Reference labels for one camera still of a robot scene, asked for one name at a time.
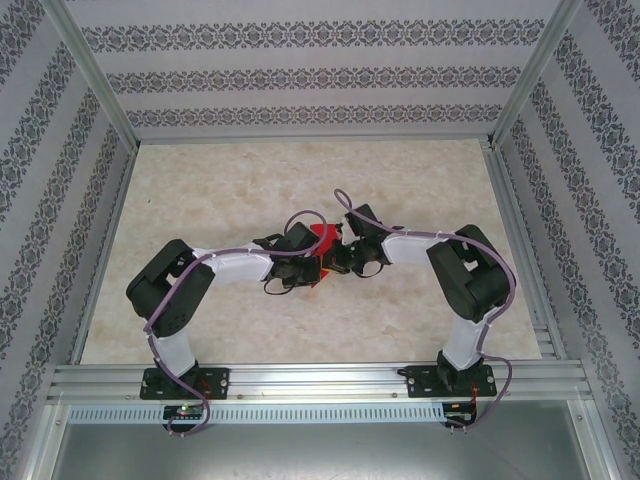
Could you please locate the red square paper sheet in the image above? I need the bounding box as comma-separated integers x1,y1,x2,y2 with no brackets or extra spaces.
308,223,346,291

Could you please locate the grey sheet metal tray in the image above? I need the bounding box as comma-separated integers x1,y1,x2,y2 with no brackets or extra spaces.
29,402,621,480

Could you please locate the right gripper thin black cable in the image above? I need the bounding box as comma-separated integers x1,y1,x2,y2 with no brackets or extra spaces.
351,261,387,280

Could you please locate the gripper thin black cable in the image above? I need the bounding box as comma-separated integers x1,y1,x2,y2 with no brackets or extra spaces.
262,276,292,298
351,261,387,280

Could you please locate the left gripper thin black cable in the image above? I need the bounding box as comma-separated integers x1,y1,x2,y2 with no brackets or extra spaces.
262,276,292,298

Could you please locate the aluminium mounting rail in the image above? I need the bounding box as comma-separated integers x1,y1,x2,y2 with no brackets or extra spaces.
47,362,594,404

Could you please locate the aluminium frame cross beam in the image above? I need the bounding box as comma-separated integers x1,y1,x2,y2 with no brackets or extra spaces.
133,132,495,147

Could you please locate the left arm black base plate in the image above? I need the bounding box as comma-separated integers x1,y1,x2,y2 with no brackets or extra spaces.
139,367,231,401

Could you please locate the slotted grey cable duct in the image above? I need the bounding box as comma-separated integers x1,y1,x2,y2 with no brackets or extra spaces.
67,403,446,422

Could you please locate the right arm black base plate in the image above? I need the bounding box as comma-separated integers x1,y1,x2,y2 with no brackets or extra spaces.
407,364,499,400

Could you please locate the aluminium table side rail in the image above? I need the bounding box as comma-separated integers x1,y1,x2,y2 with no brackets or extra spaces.
482,142,571,361
67,144,141,366

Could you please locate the aluminium frame post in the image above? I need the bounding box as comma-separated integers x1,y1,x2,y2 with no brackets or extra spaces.
484,0,586,151
42,0,141,154

